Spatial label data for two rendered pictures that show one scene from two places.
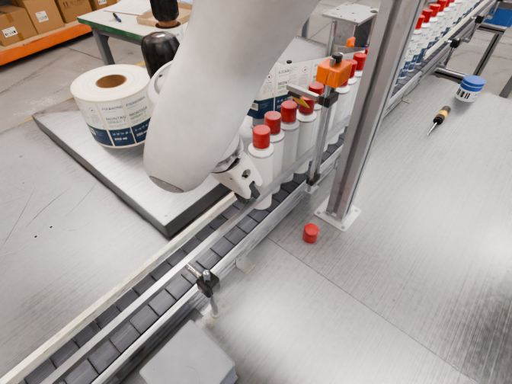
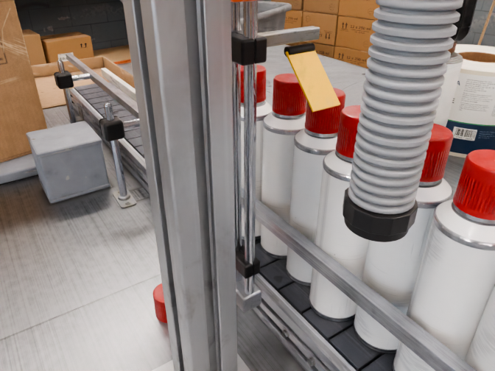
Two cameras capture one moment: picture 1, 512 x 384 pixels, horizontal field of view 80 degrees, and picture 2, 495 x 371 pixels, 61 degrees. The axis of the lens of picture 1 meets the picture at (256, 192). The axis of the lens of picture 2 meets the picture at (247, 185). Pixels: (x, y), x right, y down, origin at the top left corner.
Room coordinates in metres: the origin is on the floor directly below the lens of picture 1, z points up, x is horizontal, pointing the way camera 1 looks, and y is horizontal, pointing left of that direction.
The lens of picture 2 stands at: (0.58, -0.43, 1.20)
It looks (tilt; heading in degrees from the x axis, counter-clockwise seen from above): 31 degrees down; 106
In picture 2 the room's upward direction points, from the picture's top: straight up
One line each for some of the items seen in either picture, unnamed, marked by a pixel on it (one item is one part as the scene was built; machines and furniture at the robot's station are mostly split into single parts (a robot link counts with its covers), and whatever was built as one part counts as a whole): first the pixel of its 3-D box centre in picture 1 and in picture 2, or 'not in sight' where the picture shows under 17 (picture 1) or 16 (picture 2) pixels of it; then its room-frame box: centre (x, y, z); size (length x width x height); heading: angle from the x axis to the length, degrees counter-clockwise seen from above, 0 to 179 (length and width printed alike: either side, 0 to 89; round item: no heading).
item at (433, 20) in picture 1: (424, 36); not in sight; (1.19, -0.62, 0.98); 0.05 x 0.05 x 0.20
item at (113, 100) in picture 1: (120, 105); (469, 98); (0.76, 0.38, 0.95); 0.20 x 0.20 x 0.14
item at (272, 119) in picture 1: (270, 155); (285, 171); (0.51, -0.03, 0.98); 0.05 x 0.05 x 0.20
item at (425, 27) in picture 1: (416, 42); not in sight; (1.14, -0.57, 0.98); 0.05 x 0.05 x 0.20
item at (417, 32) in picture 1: (408, 48); not in sight; (1.08, -0.53, 0.98); 0.05 x 0.05 x 0.20
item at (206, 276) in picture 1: (202, 287); (130, 150); (0.24, 0.09, 0.91); 0.07 x 0.03 x 0.16; 50
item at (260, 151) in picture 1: (260, 170); (250, 156); (0.46, -0.01, 0.98); 0.05 x 0.05 x 0.20
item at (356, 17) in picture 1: (352, 12); not in sight; (0.92, -0.26, 1.14); 0.14 x 0.11 x 0.01; 140
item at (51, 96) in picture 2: not in sight; (75, 79); (-0.22, 0.58, 0.85); 0.30 x 0.26 x 0.04; 140
